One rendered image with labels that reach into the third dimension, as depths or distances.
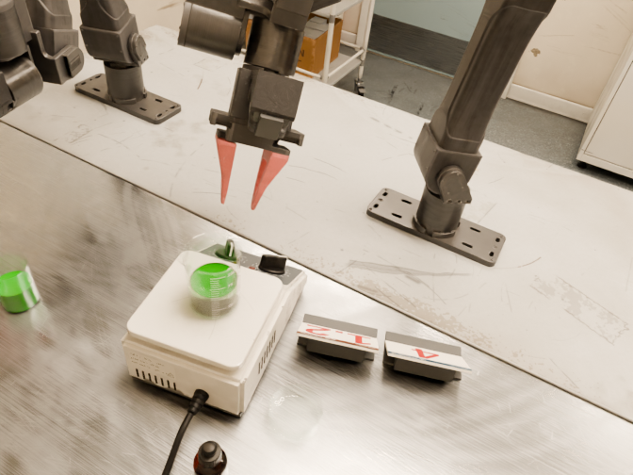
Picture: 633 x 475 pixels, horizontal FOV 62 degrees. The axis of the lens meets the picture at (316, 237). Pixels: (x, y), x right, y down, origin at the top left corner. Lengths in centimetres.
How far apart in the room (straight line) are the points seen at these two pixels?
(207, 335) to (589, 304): 51
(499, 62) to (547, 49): 270
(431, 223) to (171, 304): 39
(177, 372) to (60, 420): 13
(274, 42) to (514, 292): 44
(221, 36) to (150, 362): 33
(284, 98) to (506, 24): 26
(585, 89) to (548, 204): 249
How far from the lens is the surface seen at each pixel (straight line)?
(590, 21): 329
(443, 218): 75
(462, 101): 66
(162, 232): 74
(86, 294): 68
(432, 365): 58
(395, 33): 355
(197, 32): 57
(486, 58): 64
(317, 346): 59
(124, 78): 100
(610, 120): 283
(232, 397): 53
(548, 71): 339
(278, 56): 57
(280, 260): 62
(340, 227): 76
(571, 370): 70
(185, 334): 52
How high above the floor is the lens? 140
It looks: 42 degrees down
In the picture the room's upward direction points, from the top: 8 degrees clockwise
